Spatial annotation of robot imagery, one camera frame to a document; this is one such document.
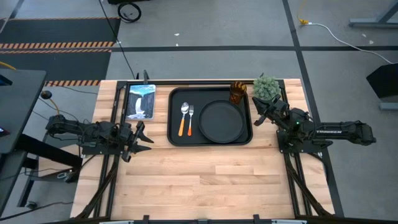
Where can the black equipment box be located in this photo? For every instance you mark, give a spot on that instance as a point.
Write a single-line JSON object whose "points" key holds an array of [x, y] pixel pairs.
{"points": [[124, 1]]}

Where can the white metal bracket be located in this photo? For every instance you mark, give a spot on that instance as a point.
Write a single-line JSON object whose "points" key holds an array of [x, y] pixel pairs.
{"points": [[116, 222], [289, 221]]}

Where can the black round plate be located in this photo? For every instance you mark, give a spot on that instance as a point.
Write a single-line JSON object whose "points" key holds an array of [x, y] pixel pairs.
{"points": [[221, 122]]}

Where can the silver metal clip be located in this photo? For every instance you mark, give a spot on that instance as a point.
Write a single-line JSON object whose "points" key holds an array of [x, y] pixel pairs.
{"points": [[62, 175]]}

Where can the black hazard-striped floor mat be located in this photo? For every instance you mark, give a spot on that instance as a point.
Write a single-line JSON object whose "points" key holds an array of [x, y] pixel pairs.
{"points": [[62, 31]]}

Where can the grey desk leg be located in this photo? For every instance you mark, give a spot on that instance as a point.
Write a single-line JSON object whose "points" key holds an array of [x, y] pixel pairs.
{"points": [[367, 22]]}

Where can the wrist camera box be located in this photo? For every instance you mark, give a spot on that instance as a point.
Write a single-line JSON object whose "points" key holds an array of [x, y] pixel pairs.
{"points": [[126, 130], [281, 106]]}

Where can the grey desk foot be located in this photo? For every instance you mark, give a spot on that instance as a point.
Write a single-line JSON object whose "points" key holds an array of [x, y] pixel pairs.
{"points": [[388, 106]]}

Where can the black clamp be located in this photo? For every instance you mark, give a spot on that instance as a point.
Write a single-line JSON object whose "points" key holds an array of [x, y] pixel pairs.
{"points": [[256, 218], [145, 74], [145, 219]]}

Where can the waterfall cover book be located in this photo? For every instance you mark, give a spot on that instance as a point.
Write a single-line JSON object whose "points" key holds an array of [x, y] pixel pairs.
{"points": [[140, 102]]}

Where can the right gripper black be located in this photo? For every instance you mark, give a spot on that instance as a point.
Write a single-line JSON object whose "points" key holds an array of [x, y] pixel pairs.
{"points": [[272, 112]]}

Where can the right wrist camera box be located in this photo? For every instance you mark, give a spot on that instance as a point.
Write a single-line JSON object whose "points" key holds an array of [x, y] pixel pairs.
{"points": [[281, 106]]}

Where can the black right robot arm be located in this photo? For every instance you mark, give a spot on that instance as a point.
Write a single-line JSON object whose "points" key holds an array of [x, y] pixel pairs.
{"points": [[335, 130]]}

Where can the black floor cabinet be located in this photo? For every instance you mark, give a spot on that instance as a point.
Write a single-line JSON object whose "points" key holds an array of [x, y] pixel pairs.
{"points": [[385, 81]]}

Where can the black round knob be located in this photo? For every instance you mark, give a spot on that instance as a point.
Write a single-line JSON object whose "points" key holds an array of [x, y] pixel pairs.
{"points": [[46, 95]]}

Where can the black rectangular tray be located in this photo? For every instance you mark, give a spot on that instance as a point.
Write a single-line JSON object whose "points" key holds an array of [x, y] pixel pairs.
{"points": [[177, 93]]}

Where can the green potted plant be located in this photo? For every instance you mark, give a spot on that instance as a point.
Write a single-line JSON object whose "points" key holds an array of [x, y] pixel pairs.
{"points": [[265, 87]]}

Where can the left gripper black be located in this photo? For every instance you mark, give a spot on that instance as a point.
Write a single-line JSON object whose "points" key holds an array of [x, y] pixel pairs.
{"points": [[133, 141]]}

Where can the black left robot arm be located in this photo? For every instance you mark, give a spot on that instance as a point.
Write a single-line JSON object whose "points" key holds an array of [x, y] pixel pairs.
{"points": [[77, 129]]}

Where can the amber ribbed glass cup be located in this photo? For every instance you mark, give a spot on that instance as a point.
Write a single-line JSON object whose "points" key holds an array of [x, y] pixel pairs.
{"points": [[237, 91]]}

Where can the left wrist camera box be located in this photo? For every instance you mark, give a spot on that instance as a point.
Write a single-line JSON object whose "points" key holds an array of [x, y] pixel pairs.
{"points": [[126, 130]]}

